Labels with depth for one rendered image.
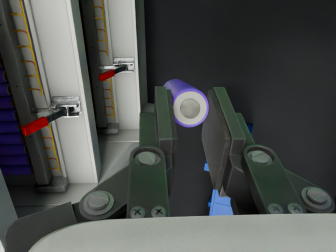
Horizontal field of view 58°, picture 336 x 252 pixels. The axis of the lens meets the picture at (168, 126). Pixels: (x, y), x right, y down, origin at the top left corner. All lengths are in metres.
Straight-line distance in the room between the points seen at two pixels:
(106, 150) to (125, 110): 0.10
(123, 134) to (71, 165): 0.18
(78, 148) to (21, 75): 0.15
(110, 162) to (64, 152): 0.11
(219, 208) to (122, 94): 0.32
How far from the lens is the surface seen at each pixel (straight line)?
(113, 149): 0.65
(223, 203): 0.68
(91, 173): 0.55
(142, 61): 0.77
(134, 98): 0.67
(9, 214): 0.42
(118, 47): 0.63
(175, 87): 0.15
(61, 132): 0.51
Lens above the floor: 0.69
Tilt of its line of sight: 55 degrees down
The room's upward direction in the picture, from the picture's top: 146 degrees counter-clockwise
